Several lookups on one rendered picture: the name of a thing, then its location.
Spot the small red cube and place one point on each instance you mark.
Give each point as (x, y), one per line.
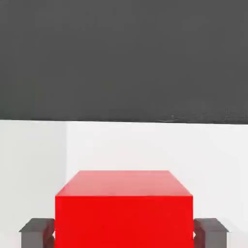
(124, 217)

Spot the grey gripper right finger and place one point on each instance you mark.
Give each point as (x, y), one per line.
(211, 232)

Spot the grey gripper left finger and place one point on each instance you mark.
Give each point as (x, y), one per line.
(34, 232)

